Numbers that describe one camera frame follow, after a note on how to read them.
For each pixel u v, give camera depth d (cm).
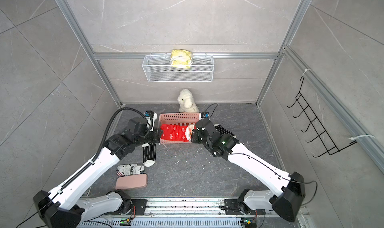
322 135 64
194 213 73
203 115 65
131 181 80
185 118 107
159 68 101
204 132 52
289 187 39
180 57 86
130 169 83
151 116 64
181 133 79
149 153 93
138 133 56
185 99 97
